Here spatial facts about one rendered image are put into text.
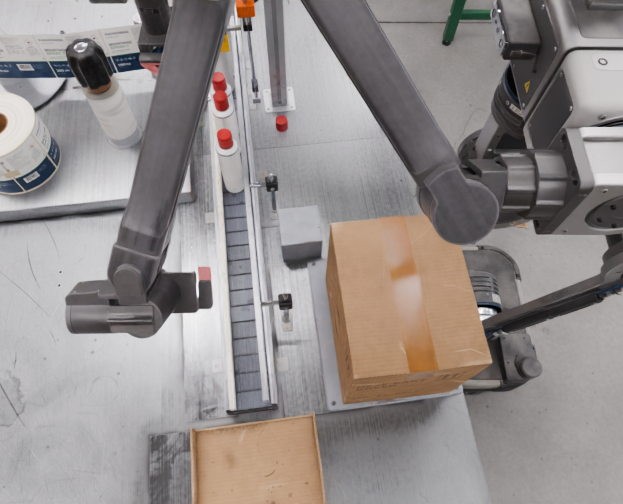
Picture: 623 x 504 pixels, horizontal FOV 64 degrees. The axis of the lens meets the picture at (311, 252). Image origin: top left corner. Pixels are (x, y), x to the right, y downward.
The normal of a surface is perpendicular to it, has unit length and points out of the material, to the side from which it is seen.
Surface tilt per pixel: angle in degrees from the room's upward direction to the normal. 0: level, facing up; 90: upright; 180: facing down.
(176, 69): 49
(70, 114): 0
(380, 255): 0
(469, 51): 0
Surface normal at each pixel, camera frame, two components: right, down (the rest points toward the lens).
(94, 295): 0.01, 0.45
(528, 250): 0.01, -0.44
